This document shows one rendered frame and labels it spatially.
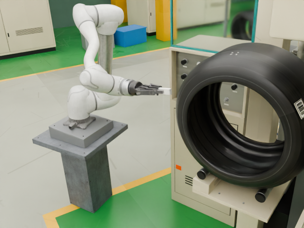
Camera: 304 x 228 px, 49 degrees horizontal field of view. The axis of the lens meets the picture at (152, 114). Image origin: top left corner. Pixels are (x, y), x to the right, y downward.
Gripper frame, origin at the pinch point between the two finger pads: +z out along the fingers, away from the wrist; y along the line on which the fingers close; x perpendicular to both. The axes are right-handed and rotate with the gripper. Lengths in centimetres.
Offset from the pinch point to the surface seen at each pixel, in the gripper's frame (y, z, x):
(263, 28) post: 27, 39, -24
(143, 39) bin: 437, -375, 70
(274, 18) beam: -35, 65, -38
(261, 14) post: 27, 38, -30
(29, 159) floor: 23, -199, 98
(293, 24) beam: -35, 69, -36
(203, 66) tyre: -9.1, 27.8, -16.2
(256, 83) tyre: -12, 50, -11
